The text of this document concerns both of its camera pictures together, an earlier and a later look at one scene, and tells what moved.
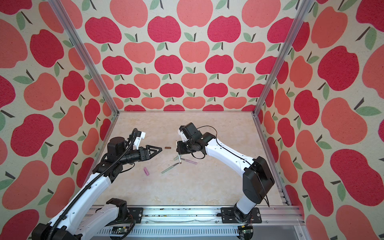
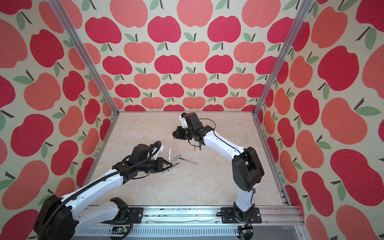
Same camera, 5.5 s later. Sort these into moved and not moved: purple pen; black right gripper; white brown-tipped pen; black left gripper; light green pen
Moved: black left gripper; white brown-tipped pen; black right gripper
Not moved: light green pen; purple pen
